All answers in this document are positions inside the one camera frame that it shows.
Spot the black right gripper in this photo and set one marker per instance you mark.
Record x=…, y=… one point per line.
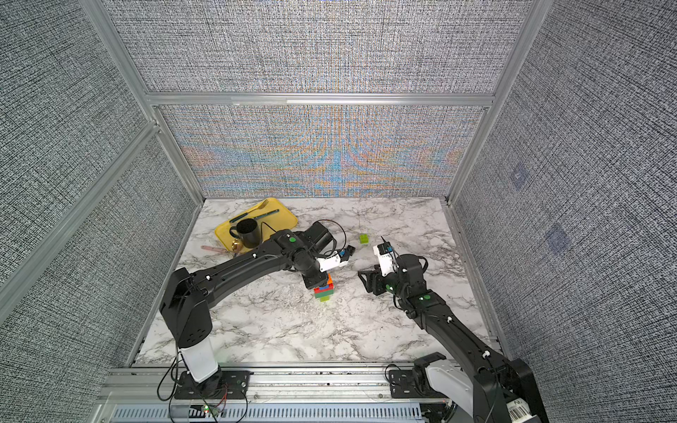
x=375, y=278

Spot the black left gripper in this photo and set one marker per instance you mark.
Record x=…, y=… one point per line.
x=317, y=282

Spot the red long lego brick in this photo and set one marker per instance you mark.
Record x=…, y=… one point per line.
x=317, y=291

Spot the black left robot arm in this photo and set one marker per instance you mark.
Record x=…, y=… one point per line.
x=187, y=300

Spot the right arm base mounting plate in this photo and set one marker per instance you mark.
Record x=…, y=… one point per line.
x=409, y=384

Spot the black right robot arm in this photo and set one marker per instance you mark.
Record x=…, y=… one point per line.
x=481, y=381

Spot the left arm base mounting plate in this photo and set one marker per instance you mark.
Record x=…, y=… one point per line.
x=228, y=384

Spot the yellow plastic tray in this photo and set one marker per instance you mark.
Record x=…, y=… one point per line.
x=282, y=220

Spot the black mug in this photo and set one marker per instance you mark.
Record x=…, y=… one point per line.
x=247, y=231

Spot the iridescent spoon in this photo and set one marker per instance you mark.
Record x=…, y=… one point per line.
x=236, y=245

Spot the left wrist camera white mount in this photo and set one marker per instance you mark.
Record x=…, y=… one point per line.
x=340, y=259

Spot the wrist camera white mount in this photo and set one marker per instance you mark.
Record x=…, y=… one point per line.
x=386, y=258
x=340, y=259

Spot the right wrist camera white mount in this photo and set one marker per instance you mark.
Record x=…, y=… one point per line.
x=386, y=258

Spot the green handled knife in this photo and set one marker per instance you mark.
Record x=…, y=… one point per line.
x=265, y=215

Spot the aluminium front rail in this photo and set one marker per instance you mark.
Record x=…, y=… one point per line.
x=276, y=382

